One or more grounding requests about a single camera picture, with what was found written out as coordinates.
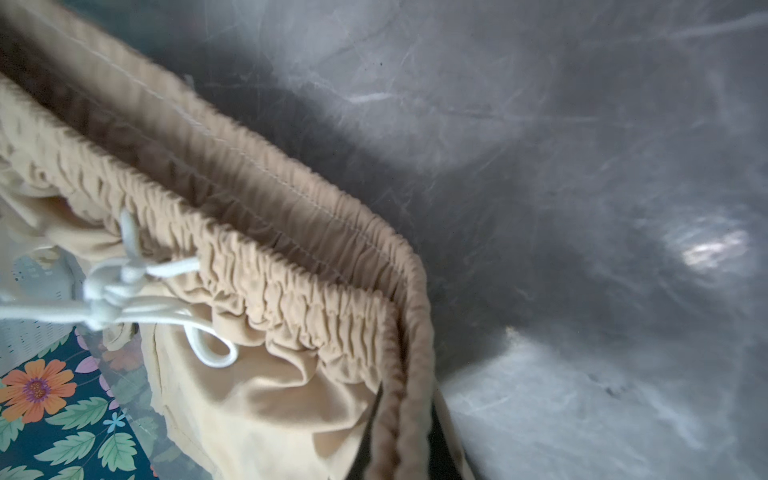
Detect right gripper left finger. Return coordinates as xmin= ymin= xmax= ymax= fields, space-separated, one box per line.
xmin=346 ymin=386 xmax=383 ymax=480

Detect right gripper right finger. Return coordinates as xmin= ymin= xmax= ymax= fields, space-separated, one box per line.
xmin=428 ymin=389 xmax=464 ymax=480

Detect beige shorts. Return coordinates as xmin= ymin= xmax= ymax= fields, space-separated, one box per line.
xmin=1 ymin=1 xmax=438 ymax=479

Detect white plastic laundry basket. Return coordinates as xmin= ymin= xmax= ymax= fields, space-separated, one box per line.
xmin=1 ymin=236 xmax=84 ymax=375

